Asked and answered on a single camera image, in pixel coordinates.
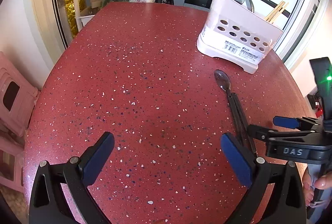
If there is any bamboo chopstick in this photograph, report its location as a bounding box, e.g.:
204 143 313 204
270 2 288 24
265 1 285 22

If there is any person right hand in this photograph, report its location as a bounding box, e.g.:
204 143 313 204
302 168 332 206

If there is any white utensil holder caddy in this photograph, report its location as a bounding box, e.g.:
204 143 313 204
197 0 282 74

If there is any pink plastic stool stack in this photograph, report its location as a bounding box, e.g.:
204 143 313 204
1 53 39 192

